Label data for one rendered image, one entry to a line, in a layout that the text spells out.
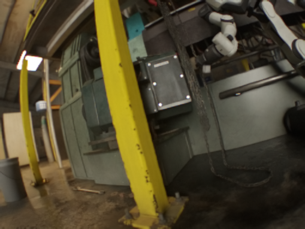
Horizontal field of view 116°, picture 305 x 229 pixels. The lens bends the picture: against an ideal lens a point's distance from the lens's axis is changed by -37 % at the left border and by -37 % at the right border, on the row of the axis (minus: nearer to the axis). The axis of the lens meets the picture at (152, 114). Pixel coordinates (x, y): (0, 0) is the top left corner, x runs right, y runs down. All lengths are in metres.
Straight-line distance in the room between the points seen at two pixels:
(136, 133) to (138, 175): 0.15
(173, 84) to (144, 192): 0.64
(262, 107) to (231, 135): 0.36
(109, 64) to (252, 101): 1.11
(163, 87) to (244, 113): 0.72
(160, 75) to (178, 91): 0.16
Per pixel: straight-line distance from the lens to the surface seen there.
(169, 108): 0.93
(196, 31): 1.57
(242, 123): 1.33
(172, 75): 0.95
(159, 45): 1.66
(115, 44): 0.63
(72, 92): 1.73
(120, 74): 0.56
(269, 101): 1.36
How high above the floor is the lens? 0.36
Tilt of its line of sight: 5 degrees up
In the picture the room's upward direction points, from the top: 15 degrees counter-clockwise
